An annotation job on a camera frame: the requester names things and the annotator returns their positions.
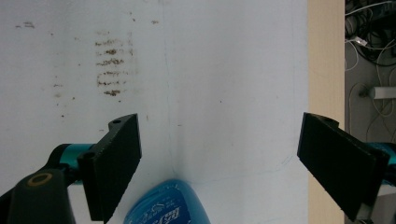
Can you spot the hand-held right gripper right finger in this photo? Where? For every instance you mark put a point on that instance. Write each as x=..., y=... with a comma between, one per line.
x=339, y=168

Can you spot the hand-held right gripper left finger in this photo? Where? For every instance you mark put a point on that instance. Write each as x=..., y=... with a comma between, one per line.
x=112, y=165

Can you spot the blue plastic packet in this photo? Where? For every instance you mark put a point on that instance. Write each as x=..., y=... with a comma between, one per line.
x=166, y=203

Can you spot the grey metal stand foot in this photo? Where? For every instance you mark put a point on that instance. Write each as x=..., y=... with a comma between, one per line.
x=381, y=92

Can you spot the white table cover sheet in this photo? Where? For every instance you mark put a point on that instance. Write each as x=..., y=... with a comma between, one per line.
x=193, y=77

